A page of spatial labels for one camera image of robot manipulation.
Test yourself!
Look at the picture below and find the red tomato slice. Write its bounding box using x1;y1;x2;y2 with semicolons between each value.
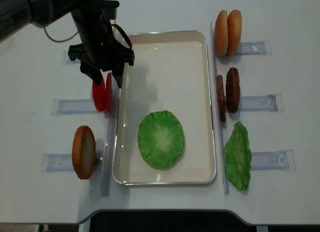
105;73;112;112
92;75;106;112

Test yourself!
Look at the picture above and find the clear patty pusher track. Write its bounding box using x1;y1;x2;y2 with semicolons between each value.
237;93;284;112

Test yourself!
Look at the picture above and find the outer sesame bun half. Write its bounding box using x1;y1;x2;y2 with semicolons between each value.
227;9;242;56

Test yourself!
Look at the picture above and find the toasted bread slice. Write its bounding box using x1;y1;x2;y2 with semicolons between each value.
72;125;96;180

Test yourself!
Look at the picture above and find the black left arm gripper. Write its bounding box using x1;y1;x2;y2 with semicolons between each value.
68;0;135;88

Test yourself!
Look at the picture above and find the clear divider rail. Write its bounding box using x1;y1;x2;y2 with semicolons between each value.
209;21;230;195
101;76;120;197

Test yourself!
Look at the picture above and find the white metal tray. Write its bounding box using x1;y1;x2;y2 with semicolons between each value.
112;30;216;186

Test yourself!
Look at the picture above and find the flat green lettuce leaf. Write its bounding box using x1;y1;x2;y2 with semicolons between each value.
137;110;185;169

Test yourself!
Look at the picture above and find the clear bread pusher track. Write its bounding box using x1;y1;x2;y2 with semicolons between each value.
40;152;105;173

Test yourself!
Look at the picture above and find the clear cheese pusher track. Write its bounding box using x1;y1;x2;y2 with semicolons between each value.
61;50;81;65

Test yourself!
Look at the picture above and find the clear tomato pusher track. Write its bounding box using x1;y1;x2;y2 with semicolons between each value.
51;99;108;116

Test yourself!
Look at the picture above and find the clear left divider rail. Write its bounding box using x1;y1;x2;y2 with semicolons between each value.
101;76;120;197

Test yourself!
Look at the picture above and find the inner sesame bun half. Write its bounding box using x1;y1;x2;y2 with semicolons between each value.
213;10;229;56

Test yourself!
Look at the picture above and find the standing green lettuce leaf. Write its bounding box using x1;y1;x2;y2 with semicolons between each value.
224;121;252;191

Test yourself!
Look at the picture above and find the clear right divider rail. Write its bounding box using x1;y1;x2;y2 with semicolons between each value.
209;21;230;195

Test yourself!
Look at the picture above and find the sesame bun half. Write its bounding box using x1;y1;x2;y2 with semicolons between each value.
227;9;242;56
213;10;229;56

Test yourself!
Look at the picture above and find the outer brown meat patty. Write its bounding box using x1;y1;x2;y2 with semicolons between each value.
226;67;241;114

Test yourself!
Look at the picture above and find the outer red tomato slice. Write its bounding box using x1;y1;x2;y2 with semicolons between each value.
92;75;106;112

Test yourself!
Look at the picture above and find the clear lettuce pusher track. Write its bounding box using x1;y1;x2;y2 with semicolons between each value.
251;149;296;171

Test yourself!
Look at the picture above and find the clear bun pusher track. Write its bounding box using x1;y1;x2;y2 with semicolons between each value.
234;39;272;56

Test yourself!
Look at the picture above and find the inner red tomato slice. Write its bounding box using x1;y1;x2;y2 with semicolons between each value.
105;73;112;112

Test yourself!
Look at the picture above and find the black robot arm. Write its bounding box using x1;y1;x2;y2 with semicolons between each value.
0;0;135;88

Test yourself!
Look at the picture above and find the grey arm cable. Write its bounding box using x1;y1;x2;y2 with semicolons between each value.
43;26;80;43

